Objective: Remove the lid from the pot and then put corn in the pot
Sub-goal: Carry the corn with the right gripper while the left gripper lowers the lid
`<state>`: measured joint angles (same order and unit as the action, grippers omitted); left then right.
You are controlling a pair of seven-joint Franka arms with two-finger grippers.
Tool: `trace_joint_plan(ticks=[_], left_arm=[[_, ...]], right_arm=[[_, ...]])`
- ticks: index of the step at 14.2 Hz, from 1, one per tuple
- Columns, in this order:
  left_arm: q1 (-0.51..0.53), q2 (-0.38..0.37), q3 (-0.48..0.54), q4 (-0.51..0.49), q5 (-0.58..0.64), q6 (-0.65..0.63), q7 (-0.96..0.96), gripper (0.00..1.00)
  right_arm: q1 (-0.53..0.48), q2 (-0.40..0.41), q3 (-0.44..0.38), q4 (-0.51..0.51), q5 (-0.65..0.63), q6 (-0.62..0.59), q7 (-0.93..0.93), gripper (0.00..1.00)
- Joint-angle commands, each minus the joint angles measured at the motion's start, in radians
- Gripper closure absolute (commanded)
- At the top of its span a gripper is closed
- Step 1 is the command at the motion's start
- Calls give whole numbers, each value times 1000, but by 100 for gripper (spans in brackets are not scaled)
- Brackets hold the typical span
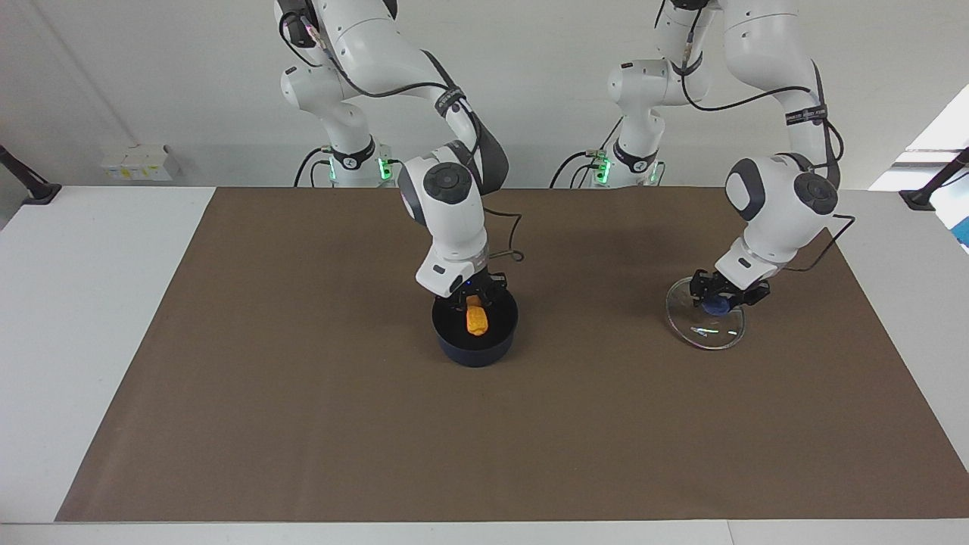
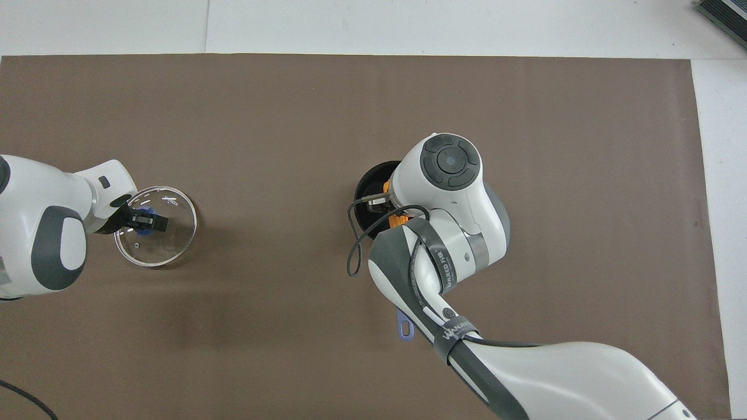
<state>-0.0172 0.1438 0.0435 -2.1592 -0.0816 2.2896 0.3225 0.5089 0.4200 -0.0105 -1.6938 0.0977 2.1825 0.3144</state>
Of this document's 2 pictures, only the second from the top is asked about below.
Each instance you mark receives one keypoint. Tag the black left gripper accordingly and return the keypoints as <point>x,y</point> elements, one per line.
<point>117,219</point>

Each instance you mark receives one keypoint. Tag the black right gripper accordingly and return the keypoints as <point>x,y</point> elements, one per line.
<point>394,207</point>

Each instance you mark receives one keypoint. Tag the yellow corn cob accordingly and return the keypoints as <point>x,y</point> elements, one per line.
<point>402,223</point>

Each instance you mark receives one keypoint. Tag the glass lid with blue knob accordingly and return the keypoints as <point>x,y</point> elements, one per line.
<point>169,245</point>

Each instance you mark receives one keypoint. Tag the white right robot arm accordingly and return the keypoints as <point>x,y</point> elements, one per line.
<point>455,192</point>

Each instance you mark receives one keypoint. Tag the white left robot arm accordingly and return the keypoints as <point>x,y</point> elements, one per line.
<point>29,198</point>

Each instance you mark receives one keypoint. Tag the brown table mat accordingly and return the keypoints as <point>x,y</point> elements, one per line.
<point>262,116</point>

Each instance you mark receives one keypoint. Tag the dark ribbed box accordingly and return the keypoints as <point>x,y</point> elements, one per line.
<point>726,17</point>

